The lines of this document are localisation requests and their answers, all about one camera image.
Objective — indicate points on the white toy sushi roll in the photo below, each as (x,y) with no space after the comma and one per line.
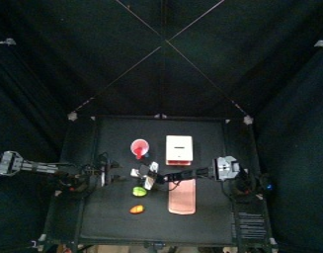
(134,172)

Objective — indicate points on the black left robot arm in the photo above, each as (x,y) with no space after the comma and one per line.
(40,168)

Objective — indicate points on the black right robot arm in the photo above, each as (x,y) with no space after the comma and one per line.
(211,171)

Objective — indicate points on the green toy pepper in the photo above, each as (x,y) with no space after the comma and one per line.
(138,191)

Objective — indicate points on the red toy cup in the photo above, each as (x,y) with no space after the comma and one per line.
(138,148)

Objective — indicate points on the orange toy carrot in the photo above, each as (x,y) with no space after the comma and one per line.
(136,209)

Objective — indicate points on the pink rectangular tray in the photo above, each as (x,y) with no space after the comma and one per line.
(181,197)

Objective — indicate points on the white box with red base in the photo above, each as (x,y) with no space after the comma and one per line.
(179,148)

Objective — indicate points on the white text label sticker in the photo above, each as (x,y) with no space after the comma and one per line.
(251,225)

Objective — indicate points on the grey frame corner bracket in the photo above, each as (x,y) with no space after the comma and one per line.
(72,116)
(247,119)

